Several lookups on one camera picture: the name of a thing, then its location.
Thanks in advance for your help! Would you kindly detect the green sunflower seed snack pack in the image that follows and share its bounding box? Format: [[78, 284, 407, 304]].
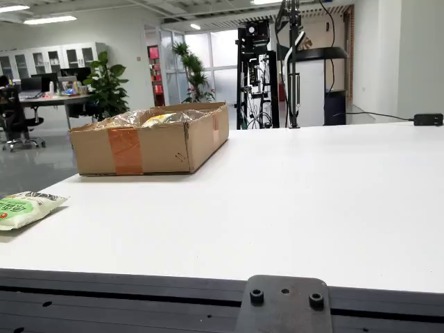
[[0, 191, 69, 232]]

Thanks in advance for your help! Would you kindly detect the yellow snack pack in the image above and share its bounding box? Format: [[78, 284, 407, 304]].
[[141, 112, 178, 128]]

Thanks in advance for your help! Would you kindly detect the clear plastic snack bag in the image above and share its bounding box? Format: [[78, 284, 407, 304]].
[[92, 108, 223, 131]]

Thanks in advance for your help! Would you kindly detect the black waste bin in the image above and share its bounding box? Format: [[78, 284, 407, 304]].
[[324, 89, 348, 126]]

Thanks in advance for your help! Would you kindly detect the brown cardboard box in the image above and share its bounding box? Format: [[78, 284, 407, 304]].
[[69, 101, 230, 177]]

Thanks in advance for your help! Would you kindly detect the tall slim potted plant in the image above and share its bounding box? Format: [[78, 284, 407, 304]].
[[172, 42, 216, 104]]

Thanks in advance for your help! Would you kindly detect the black equipment rack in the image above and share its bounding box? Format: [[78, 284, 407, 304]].
[[234, 19, 280, 130]]

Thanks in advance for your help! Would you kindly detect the red display shelf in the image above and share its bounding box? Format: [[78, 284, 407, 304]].
[[147, 44, 166, 107]]

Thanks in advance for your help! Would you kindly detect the black hex screw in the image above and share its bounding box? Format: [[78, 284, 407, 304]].
[[308, 293, 325, 311], [249, 288, 265, 307]]

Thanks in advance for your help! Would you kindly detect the broad-leaf potted plant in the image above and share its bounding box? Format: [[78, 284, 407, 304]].
[[82, 51, 130, 121]]

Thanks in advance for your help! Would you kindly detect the black mounting plate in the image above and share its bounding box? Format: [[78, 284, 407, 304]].
[[234, 275, 334, 333]]

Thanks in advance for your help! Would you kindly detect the grey office desk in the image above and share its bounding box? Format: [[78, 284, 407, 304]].
[[19, 92, 95, 131]]

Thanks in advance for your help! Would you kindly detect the black computer monitor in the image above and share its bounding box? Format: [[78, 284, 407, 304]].
[[19, 76, 43, 94], [31, 72, 59, 93]]

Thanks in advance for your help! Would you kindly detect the black power adapter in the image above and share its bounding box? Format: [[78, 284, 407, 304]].
[[413, 113, 444, 127]]

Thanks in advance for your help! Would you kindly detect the black office chair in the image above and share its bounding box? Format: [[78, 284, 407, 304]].
[[0, 85, 47, 153]]

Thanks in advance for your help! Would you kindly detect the long ceiling light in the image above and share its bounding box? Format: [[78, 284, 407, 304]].
[[23, 15, 78, 26]]

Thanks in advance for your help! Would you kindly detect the black camera stand pole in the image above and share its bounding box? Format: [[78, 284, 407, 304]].
[[275, 0, 307, 130]]

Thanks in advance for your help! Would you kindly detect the black power cable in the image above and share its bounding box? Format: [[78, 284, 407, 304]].
[[332, 111, 416, 122]]

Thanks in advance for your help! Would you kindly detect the black hanging cable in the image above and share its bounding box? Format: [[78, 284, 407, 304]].
[[318, 0, 336, 92]]

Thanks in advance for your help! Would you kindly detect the black aluminium rail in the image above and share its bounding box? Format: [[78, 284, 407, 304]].
[[0, 267, 444, 333]]

